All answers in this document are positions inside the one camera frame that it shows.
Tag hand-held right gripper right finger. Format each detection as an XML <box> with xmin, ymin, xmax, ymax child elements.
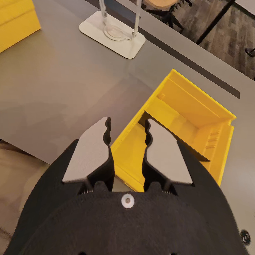
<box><xmin>142</xmin><ymin>118</ymin><xmax>193</xmax><ymax>192</ymax></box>

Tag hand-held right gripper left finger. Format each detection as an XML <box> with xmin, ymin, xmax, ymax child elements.
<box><xmin>62</xmin><ymin>116</ymin><xmax>115</xmax><ymax>192</ymax></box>

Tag yellow storage bin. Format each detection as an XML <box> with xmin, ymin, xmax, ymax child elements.
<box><xmin>0</xmin><ymin>0</ymin><xmax>41</xmax><ymax>53</ymax></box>
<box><xmin>110</xmin><ymin>69</ymin><xmax>237</xmax><ymax>192</ymax></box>

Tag person's beige trousers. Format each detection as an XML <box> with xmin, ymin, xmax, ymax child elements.
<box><xmin>0</xmin><ymin>142</ymin><xmax>51</xmax><ymax>251</ymax></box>

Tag white board stand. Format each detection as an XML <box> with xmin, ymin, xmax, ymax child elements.
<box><xmin>79</xmin><ymin>0</ymin><xmax>146</xmax><ymax>59</ymax></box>

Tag black office chair base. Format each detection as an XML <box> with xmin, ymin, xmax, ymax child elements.
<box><xmin>143</xmin><ymin>0</ymin><xmax>184</xmax><ymax>30</ymax></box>

